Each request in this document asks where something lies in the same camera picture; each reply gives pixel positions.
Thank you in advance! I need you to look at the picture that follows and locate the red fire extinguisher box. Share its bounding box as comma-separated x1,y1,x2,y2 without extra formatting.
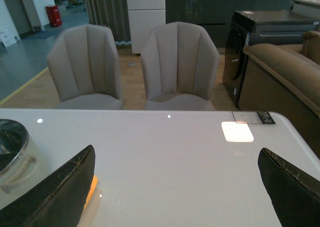
45,5,62,27

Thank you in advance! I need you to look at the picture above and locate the black washing machine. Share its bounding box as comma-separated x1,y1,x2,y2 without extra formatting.
222,10,318,109

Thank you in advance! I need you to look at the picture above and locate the white tall cabinet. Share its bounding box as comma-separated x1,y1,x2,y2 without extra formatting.
126,0,166,54

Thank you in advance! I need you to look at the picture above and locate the left beige upholstered chair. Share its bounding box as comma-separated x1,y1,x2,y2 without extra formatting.
46,24,123,110

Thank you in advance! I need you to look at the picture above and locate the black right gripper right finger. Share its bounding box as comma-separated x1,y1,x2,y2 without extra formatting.
257,147,320,227

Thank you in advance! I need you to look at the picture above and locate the yellow corn cob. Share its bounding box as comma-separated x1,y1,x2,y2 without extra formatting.
83,175,99,210

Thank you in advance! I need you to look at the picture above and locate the dark grey kitchen counter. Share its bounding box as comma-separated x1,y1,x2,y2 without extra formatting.
165,0,292,48

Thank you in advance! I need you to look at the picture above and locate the tan sofa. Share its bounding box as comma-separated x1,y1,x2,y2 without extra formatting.
238,30,320,156

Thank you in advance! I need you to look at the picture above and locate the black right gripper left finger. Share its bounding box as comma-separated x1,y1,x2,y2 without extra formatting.
0,145,96,227

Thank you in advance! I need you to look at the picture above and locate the grey curtain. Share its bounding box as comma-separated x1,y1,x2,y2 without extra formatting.
84,0,131,43

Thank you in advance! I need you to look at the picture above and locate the label sticker on table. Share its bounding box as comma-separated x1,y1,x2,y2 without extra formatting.
232,111,276,125

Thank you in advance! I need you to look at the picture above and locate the beige upholstered chair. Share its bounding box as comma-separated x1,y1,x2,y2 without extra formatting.
46,24,123,110
140,21,220,111

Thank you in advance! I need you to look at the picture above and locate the right beige upholstered chair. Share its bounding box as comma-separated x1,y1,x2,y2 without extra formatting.
140,21,220,111

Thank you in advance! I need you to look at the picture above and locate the cream electric cooking pot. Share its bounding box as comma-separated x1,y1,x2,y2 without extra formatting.
0,119,49,209

